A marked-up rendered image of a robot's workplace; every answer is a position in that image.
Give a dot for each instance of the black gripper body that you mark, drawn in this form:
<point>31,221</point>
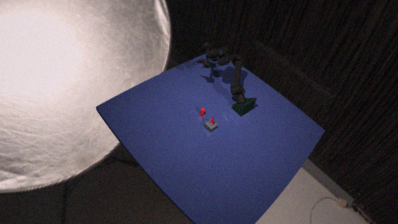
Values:
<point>209,54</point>

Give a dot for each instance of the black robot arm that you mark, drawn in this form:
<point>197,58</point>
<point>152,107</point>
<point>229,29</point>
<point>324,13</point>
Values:
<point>223,59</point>

